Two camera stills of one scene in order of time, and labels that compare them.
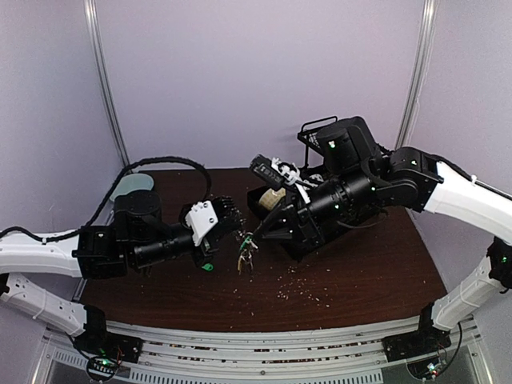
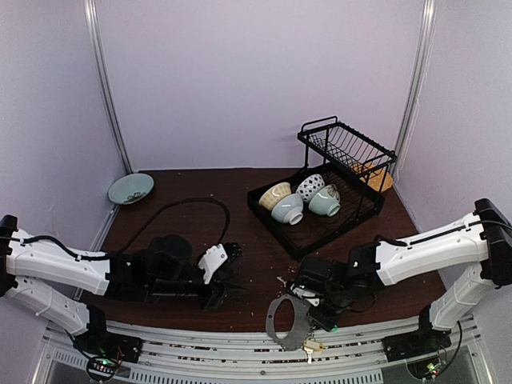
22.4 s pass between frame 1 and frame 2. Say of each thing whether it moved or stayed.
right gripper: moved
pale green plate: stayed
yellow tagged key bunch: moved
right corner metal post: stayed
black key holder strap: moved
